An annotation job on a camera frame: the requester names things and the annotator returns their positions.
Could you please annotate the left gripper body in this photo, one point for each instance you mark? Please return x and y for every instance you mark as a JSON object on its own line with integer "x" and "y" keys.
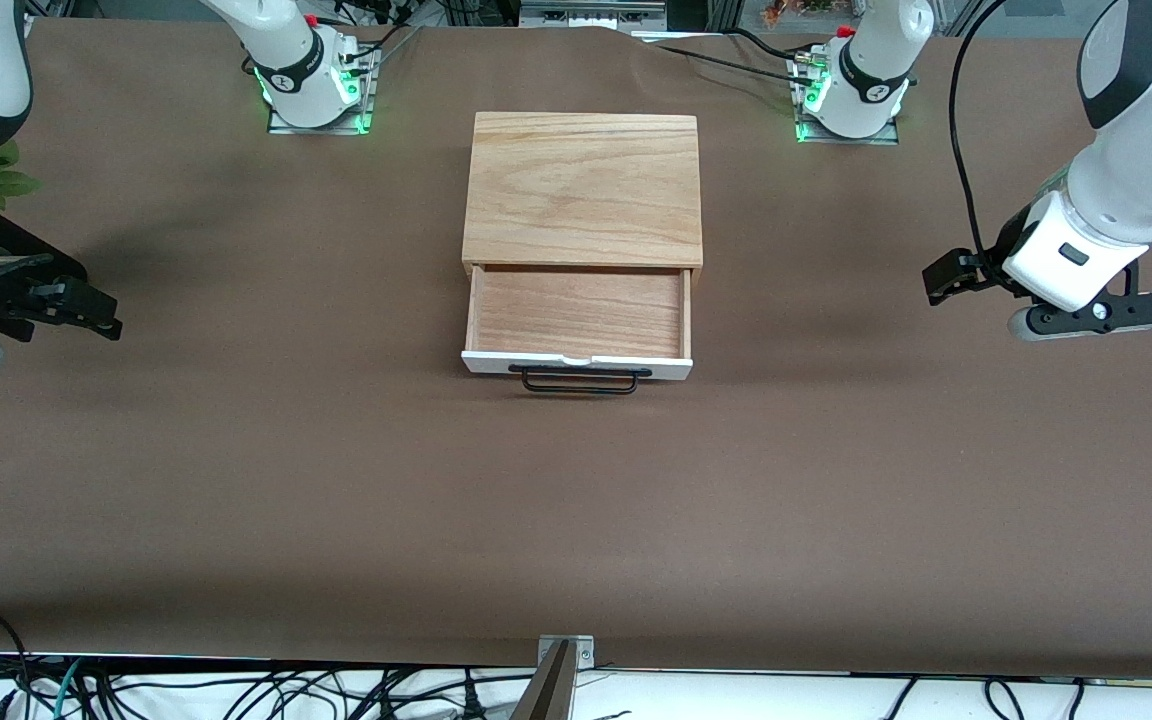
{"x": 992, "y": 265}

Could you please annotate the white fronted wooden drawer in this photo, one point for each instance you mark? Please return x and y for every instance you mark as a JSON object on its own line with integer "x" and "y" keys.
{"x": 576, "y": 310}

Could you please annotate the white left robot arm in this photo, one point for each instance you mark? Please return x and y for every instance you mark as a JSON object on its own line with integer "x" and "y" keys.
{"x": 1146, "y": 150}

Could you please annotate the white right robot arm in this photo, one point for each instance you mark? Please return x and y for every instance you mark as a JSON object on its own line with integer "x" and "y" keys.
{"x": 286, "y": 50}

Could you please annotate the light wooden drawer cabinet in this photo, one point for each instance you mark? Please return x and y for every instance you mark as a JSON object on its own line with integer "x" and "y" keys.
{"x": 581, "y": 185}

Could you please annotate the brown table cover sheet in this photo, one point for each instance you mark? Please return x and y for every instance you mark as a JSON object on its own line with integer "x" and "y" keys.
{"x": 576, "y": 500}

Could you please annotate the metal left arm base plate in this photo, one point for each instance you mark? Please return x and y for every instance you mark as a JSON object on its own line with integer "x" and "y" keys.
{"x": 846, "y": 138}

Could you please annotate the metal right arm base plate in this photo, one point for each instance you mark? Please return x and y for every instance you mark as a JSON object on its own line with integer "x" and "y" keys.
{"x": 321, "y": 125}

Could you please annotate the aluminium frame rail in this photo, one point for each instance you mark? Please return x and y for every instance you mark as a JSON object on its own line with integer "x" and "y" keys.
{"x": 591, "y": 12}

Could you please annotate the small metal table bracket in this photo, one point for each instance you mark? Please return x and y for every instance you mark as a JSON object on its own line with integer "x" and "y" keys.
{"x": 584, "y": 652}

